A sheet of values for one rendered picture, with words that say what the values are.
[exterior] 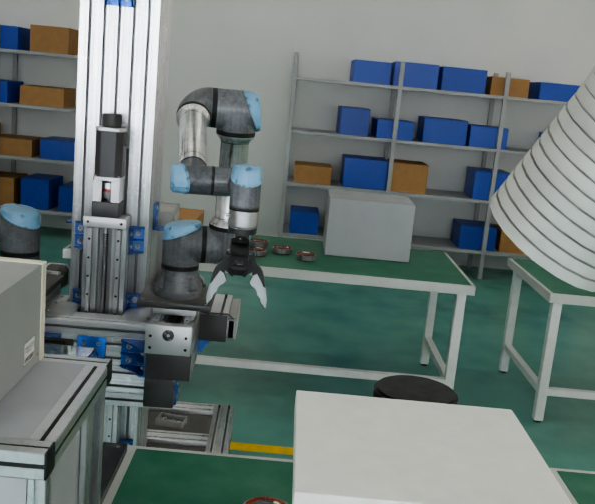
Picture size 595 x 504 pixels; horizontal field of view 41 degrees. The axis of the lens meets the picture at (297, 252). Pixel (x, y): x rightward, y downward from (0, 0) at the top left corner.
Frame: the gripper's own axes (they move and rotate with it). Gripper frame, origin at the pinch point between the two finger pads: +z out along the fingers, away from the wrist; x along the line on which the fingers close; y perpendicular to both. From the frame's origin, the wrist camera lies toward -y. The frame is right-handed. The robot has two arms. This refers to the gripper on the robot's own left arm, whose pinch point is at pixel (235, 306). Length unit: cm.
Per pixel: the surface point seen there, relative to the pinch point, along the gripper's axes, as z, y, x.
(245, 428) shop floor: 115, 182, -4
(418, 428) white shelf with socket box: -5, -78, -33
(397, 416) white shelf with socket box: -5, -74, -30
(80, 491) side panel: 24, -53, 25
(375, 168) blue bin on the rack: 17, 578, -104
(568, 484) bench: 40, -2, -91
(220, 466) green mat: 40.3, -6.5, 0.4
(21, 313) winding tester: -10, -50, 38
